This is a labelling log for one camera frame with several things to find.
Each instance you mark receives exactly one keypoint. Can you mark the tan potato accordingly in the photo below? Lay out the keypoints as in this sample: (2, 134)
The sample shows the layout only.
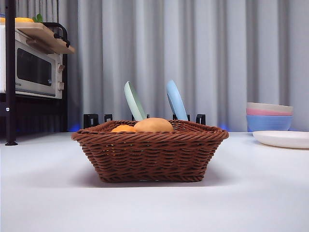
(154, 125)

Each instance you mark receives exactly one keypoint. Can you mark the orange corn cob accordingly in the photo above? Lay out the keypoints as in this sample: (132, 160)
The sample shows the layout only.
(124, 129)

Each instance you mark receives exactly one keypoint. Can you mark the brown wicker basket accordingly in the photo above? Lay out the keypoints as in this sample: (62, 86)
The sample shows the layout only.
(149, 157)

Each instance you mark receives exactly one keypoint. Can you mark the pale green plate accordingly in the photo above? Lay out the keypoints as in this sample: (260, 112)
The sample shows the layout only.
(135, 104)

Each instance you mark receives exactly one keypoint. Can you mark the light blue plate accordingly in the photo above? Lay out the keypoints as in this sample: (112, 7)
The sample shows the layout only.
(177, 101)

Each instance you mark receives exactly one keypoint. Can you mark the black dish rack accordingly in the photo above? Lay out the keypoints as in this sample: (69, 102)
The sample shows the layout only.
(90, 119)

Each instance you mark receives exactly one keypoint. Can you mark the grey pleated curtain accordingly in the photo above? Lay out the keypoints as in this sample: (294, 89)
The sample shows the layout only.
(217, 60)

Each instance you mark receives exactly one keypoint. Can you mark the pink bowl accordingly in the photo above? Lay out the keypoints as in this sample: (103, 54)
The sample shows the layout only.
(268, 112)

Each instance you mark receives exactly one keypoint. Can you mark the blue bowl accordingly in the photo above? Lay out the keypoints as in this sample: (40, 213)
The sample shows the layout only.
(268, 123)

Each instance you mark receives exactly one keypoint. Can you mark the beige bowl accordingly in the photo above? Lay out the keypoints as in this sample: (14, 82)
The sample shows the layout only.
(269, 106)

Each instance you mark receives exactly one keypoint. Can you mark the white plate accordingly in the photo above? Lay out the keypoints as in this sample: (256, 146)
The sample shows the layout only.
(282, 139)

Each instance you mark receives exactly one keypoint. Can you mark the white microwave oven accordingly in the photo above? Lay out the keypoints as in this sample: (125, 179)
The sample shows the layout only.
(33, 65)

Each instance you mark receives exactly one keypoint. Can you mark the wooden cutting board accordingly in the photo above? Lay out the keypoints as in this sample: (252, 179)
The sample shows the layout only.
(46, 33)

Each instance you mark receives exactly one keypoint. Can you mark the green leaf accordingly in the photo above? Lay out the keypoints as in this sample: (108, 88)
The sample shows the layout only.
(38, 18)

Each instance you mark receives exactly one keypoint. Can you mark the yellow food item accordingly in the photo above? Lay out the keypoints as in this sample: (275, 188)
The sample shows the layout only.
(24, 20)

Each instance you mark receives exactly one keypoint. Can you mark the black metal shelf frame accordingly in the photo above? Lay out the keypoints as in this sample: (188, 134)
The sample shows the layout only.
(10, 72)

